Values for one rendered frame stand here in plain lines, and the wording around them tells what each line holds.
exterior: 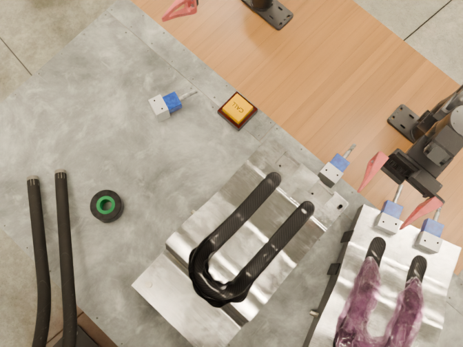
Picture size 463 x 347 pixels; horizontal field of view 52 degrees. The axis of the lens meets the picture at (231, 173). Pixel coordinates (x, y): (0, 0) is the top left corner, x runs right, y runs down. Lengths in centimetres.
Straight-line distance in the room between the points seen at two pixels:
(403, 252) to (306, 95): 49
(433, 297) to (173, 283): 62
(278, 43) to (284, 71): 9
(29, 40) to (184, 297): 168
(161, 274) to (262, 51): 69
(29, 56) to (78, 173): 123
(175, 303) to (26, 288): 111
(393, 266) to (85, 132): 87
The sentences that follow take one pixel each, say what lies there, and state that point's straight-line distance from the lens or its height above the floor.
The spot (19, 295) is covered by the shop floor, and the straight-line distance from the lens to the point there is 220.
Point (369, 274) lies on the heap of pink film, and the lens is 118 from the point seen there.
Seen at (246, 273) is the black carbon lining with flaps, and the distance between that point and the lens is 112.
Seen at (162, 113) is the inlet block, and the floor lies 85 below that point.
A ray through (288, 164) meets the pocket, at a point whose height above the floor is 86.
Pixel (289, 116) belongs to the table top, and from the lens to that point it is 134.
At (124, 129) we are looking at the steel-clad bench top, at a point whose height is 80.
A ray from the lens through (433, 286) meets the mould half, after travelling 128.
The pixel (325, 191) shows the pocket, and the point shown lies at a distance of 123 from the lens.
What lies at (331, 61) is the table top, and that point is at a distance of 144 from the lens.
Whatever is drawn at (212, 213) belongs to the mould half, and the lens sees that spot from 115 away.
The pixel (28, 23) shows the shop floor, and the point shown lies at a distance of 258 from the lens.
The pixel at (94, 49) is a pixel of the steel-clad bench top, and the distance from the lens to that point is 146.
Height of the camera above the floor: 203
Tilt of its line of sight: 75 degrees down
